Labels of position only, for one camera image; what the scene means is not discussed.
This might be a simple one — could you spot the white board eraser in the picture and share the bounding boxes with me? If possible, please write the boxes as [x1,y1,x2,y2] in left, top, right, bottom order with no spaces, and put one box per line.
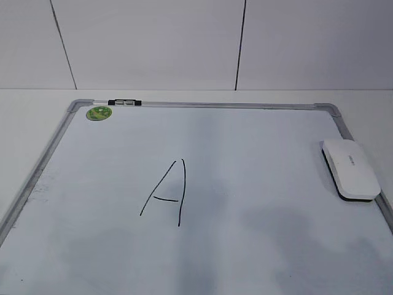
[322,139,381,202]

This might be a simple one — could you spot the black and clear frame clip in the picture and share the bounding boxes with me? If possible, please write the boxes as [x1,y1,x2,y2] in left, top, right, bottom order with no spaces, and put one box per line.
[107,99,142,106]

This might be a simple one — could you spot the white board with aluminium frame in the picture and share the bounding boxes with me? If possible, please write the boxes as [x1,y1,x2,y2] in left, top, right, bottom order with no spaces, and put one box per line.
[1,100,392,294]

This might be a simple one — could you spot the round green magnet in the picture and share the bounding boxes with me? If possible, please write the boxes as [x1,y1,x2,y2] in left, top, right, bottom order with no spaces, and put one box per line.
[86,106,112,122]

